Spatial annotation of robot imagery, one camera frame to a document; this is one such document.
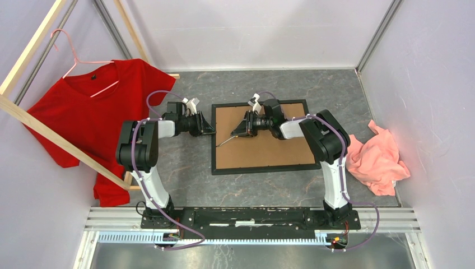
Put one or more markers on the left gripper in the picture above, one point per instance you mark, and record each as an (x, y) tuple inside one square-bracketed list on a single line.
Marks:
[(203, 126)]

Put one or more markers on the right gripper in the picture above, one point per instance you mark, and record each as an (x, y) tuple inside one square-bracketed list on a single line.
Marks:
[(245, 128)]

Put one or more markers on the yellow handled screwdriver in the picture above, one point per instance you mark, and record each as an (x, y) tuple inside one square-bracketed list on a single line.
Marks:
[(227, 140)]

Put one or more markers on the black picture frame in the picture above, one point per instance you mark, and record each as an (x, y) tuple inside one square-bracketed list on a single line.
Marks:
[(260, 154)]

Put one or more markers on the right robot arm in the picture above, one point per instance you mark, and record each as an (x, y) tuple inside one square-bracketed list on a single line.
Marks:
[(326, 138)]

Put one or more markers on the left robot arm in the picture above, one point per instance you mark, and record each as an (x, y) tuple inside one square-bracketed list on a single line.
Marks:
[(138, 149)]

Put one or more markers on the pink cloth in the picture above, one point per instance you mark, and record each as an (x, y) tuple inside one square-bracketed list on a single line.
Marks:
[(376, 163)]

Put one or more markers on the pink clothes hanger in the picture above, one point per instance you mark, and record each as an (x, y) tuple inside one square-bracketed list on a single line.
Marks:
[(77, 61)]

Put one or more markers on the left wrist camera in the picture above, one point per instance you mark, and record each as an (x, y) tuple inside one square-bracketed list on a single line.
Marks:
[(191, 105)]

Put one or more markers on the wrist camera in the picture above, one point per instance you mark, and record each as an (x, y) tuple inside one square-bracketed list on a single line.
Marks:
[(254, 103), (191, 105)]

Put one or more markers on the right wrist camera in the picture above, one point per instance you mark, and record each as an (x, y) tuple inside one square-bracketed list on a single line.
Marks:
[(254, 103)]

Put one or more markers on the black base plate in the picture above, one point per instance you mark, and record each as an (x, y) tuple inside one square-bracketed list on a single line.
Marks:
[(250, 222)]

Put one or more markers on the white cable duct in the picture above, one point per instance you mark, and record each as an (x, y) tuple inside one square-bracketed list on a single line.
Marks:
[(161, 238)]

